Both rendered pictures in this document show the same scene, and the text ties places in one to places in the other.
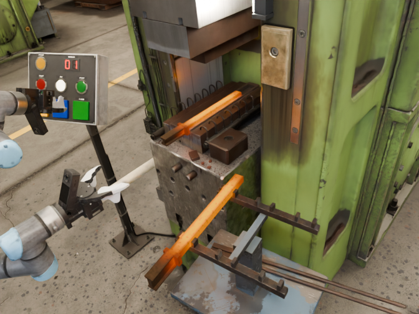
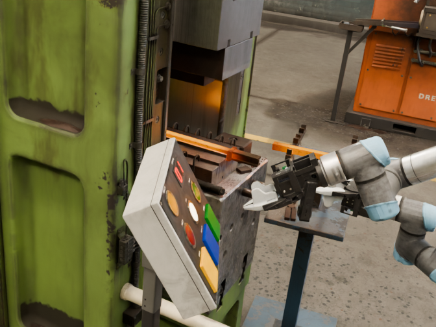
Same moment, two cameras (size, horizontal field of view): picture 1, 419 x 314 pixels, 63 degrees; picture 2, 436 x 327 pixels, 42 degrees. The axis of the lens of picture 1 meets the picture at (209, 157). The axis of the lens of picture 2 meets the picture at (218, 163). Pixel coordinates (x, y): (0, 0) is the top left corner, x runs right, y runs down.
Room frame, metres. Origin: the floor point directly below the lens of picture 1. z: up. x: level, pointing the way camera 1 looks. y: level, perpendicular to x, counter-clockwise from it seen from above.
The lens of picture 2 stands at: (1.72, 1.64, 1.74)
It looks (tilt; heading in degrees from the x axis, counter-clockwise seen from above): 25 degrees down; 248
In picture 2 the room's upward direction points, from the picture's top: 6 degrees clockwise
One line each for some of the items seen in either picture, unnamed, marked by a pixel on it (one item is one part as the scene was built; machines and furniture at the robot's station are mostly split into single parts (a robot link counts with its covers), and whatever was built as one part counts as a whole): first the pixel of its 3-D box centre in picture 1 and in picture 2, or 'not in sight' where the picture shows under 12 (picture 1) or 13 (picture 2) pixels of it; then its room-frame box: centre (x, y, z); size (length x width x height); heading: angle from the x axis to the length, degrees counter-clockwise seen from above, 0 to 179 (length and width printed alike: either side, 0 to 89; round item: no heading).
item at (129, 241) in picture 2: (150, 126); (126, 248); (1.42, 0.26, 0.80); 0.06 x 0.03 x 0.14; 44
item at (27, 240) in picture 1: (24, 238); (417, 215); (0.63, 0.51, 0.98); 0.11 x 0.08 x 0.09; 134
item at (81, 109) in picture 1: (81, 110); (211, 222); (1.26, 0.49, 1.01); 0.07 x 0.05 x 0.07; 69
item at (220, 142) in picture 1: (229, 146); (231, 147); (0.98, -0.07, 0.95); 0.12 x 0.08 x 0.06; 134
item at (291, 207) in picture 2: (298, 276); (294, 184); (0.61, -0.23, 0.69); 0.60 x 0.04 x 0.01; 61
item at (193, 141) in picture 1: (218, 111); (170, 150); (1.21, -0.06, 0.96); 0.42 x 0.20 x 0.09; 134
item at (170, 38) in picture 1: (211, 19); (177, 45); (1.21, -0.06, 1.32); 0.42 x 0.20 x 0.10; 134
